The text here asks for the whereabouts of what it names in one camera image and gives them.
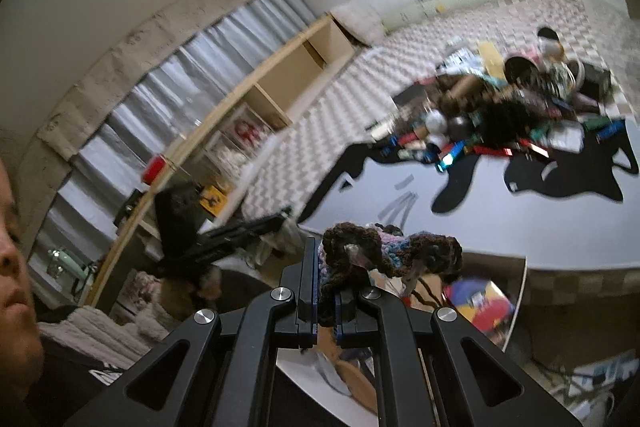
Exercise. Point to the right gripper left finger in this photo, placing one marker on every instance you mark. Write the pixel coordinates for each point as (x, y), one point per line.
(298, 328)

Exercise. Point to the white fluffy pillow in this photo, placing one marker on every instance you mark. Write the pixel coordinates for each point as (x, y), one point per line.
(360, 21)

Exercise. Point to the crocheted purple doily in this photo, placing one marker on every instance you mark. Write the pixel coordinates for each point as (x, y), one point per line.
(348, 252)

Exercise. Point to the cardboard tube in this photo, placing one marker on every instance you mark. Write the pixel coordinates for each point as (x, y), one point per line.
(464, 88)

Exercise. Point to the long green bolster pillow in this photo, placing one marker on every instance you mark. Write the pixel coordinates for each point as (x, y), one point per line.
(415, 12)

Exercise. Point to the grey curtain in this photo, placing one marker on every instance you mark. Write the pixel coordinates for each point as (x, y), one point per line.
(152, 88)

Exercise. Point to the wooden bed shelf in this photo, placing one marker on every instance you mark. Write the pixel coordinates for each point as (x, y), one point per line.
(279, 91)

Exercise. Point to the person face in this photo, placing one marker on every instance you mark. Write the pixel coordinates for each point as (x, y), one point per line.
(21, 349)

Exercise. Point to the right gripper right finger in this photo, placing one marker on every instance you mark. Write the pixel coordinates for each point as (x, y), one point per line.
(357, 318)

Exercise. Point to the white cardboard collection box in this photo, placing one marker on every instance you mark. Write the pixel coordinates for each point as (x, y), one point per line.
(421, 380)

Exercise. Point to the clear storage bin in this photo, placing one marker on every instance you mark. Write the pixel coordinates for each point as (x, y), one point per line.
(615, 27)

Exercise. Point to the black round bowl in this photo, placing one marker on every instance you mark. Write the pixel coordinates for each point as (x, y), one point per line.
(518, 69)

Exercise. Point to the black and white cat mat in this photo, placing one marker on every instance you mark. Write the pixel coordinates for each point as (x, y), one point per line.
(572, 212)

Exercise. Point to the blue lighter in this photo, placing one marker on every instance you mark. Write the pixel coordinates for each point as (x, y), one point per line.
(452, 153)

